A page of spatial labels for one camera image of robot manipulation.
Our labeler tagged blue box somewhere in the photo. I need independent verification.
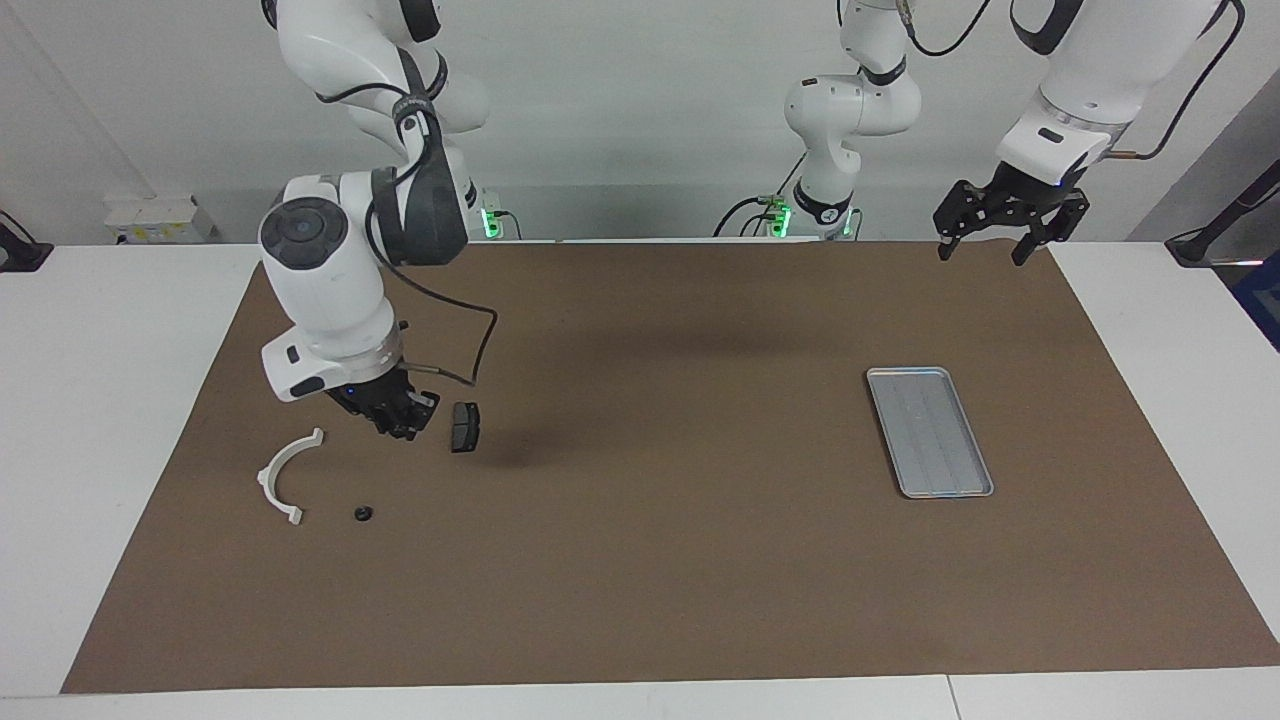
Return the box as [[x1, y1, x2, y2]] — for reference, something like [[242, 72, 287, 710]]
[[1232, 255, 1280, 351]]

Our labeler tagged white curved plastic bracket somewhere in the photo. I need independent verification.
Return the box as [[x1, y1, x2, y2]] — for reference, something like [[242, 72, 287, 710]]
[[257, 428, 326, 527]]

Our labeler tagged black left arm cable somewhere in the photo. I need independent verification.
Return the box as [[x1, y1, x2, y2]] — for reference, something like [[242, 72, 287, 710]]
[[900, 0, 1246, 161]]

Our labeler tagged black stand with pole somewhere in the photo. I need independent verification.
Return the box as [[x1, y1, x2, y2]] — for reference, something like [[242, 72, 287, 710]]
[[1165, 158, 1280, 267]]

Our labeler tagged black base power cable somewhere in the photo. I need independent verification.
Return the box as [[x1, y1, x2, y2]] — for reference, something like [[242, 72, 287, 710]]
[[712, 150, 806, 239]]

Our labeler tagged brown table mat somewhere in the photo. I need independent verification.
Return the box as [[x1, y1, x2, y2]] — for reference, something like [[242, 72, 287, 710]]
[[60, 238, 1280, 695]]

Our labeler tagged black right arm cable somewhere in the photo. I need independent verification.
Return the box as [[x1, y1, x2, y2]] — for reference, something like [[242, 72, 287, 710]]
[[315, 80, 499, 389]]

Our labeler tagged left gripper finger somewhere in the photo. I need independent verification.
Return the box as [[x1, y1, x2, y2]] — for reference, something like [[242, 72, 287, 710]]
[[1012, 190, 1092, 267], [933, 178, 991, 263]]

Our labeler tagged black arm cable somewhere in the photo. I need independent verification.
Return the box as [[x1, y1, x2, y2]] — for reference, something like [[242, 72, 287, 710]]
[[315, 80, 499, 389], [900, 0, 1246, 161]]

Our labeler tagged silver metal tray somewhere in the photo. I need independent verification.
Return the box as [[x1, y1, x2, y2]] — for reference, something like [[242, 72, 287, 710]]
[[866, 366, 995, 500]]

